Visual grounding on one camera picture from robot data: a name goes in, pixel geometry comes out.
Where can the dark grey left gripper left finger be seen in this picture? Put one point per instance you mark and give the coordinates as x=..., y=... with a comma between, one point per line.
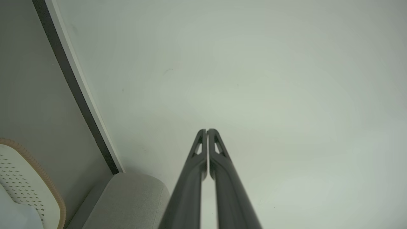
x=187, y=190

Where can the white and grey baseboard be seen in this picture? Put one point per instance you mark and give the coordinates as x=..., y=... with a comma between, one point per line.
x=79, y=86

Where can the white perforated basket tan rim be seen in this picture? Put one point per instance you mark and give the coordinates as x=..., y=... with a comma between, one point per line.
x=28, y=184

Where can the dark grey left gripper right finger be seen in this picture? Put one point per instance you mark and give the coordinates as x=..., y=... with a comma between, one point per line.
x=232, y=197

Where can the white cloth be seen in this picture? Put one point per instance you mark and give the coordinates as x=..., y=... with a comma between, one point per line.
x=16, y=213

